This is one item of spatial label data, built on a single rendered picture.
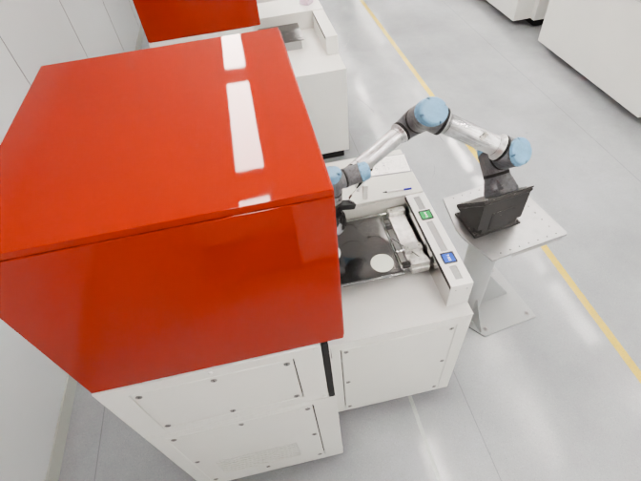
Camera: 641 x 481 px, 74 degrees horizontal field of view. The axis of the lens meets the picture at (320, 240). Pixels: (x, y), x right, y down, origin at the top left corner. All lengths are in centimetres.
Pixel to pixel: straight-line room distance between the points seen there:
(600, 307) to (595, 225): 72
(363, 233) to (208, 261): 116
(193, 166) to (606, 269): 289
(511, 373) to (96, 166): 233
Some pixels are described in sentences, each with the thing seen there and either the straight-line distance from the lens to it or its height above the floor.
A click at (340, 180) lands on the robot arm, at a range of 163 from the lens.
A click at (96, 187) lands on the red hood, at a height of 182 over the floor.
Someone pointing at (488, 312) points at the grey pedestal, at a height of 1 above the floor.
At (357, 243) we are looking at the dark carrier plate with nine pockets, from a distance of 195.
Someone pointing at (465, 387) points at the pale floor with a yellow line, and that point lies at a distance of 263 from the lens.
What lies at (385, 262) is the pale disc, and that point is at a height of 90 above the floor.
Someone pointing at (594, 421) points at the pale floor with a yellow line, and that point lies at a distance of 278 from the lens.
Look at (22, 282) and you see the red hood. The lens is 104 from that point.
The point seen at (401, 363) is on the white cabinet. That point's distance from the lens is 207.
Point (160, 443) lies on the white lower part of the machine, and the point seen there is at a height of 75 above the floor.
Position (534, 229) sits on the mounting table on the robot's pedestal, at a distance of 226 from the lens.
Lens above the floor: 237
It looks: 48 degrees down
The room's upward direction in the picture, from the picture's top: 7 degrees counter-clockwise
